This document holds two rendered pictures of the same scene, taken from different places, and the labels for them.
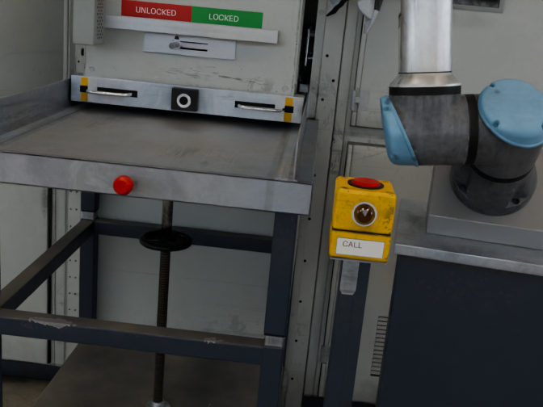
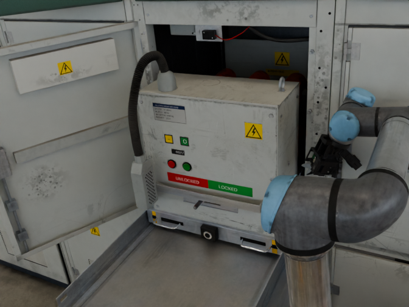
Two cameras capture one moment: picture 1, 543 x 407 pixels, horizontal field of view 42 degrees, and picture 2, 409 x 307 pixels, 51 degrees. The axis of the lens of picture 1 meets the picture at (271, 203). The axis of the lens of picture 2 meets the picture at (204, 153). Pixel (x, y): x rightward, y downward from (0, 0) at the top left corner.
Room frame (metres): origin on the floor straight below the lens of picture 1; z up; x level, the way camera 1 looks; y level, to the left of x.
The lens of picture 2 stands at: (0.52, -0.33, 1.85)
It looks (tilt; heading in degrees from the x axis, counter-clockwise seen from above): 27 degrees down; 26
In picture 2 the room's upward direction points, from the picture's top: 5 degrees counter-clockwise
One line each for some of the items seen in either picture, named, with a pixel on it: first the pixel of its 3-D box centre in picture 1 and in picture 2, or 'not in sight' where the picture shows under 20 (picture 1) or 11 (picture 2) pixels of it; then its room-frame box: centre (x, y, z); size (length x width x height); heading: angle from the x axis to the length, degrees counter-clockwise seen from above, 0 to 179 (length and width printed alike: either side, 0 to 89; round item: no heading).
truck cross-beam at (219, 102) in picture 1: (187, 98); (213, 226); (1.66, 0.22, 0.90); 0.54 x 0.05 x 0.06; 87
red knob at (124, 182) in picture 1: (124, 183); not in sight; (1.13, 0.24, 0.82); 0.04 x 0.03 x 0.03; 177
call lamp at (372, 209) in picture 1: (364, 215); not in sight; (0.90, -0.12, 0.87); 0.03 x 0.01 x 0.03; 87
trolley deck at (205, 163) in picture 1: (170, 142); (194, 272); (1.49, 0.23, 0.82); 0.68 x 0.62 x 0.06; 177
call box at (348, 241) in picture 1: (361, 219); not in sight; (0.95, -0.13, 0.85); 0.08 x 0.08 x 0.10; 87
